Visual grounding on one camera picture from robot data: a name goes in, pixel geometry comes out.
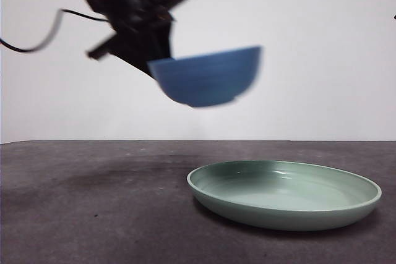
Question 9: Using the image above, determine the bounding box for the blue ribbed bowl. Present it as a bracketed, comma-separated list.
[147, 46, 263, 109]

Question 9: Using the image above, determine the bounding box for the pale green round plate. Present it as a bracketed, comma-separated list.
[186, 160, 383, 232]

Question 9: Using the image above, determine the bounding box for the black cable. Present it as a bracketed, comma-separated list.
[0, 9, 110, 53]

